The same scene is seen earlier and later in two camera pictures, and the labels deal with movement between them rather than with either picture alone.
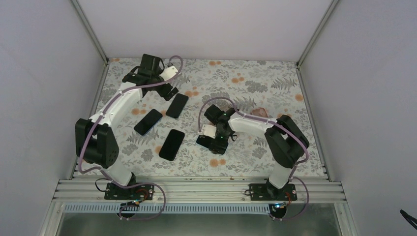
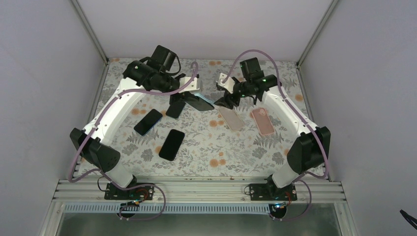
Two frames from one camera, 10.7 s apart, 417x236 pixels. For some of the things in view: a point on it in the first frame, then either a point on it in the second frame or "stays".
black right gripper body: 223,142 -> 227,99
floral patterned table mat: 157,137 stays
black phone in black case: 171,144 stays
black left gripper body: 163,93 -> 184,97
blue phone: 146,123 stays
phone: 177,104 stays
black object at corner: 409,218 stays
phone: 204,141 -> 200,103
